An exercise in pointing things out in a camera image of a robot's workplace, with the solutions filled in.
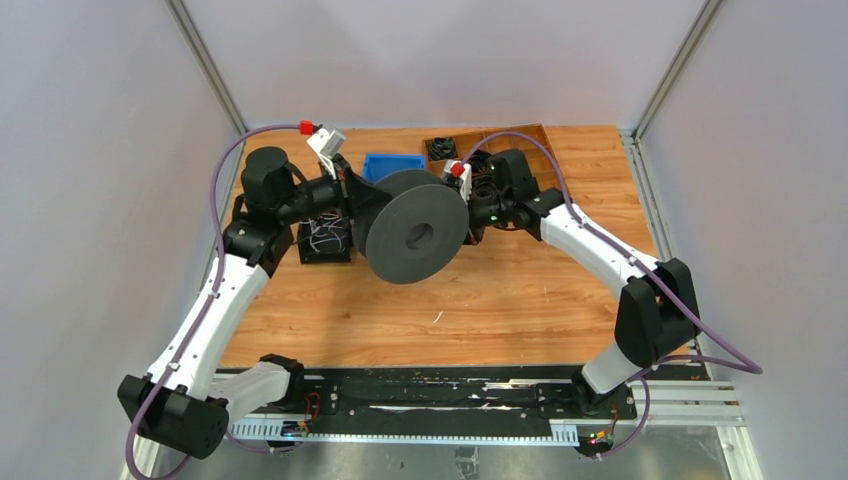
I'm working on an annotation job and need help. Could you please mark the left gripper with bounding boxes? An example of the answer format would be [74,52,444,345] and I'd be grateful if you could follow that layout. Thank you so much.
[278,153,392,225]

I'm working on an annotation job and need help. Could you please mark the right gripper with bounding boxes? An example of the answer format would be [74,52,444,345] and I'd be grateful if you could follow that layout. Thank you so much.
[438,186,512,247]

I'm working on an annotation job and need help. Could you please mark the dark grey cable spool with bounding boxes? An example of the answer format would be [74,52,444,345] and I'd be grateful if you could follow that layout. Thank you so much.
[352,169,469,285]

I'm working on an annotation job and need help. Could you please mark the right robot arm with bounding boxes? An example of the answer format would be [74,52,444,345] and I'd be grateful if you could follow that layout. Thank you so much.
[444,149,701,417]

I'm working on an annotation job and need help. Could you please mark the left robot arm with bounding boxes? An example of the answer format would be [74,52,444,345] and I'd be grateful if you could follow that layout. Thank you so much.
[118,147,391,459]

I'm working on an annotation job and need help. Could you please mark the blue plastic bin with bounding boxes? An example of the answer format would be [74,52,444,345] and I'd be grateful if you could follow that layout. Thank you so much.
[362,153,426,183]

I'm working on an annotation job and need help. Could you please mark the black plastic bin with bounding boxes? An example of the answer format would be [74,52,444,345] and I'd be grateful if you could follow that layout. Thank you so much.
[296,213,352,264]

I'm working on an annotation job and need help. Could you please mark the rolled tie green pattern back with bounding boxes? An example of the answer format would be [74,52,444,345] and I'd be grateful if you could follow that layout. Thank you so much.
[425,137,458,161]

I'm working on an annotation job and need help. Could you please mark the wooden compartment tray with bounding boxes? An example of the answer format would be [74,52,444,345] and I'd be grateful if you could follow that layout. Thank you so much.
[422,124,562,195]

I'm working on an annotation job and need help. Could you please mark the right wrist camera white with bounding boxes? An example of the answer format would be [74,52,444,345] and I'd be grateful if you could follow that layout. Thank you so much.
[441,160,473,202]

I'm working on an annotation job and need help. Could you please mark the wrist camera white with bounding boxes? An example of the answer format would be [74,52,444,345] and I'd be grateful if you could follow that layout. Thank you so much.
[307,126,346,178]
[441,160,473,202]

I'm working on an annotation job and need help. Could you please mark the white wires in black bin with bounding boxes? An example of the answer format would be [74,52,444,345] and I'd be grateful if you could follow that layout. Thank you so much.
[304,215,351,254]

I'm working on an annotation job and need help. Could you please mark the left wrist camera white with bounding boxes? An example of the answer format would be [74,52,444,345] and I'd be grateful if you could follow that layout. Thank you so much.
[307,126,346,178]

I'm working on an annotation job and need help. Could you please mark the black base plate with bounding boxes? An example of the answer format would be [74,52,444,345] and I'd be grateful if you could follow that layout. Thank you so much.
[299,365,637,437]

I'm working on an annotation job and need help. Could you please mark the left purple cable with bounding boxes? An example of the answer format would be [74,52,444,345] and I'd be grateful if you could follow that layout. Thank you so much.
[124,120,316,480]

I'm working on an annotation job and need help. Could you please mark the purple cable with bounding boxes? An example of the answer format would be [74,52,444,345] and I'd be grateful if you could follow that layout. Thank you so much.
[453,131,763,460]
[124,120,316,480]

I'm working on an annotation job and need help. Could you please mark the aluminium frame rail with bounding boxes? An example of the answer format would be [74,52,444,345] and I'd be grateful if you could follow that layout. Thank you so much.
[142,370,747,446]

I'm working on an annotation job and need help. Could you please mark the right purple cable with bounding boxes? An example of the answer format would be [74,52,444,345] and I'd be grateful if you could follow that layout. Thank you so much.
[453,131,763,460]

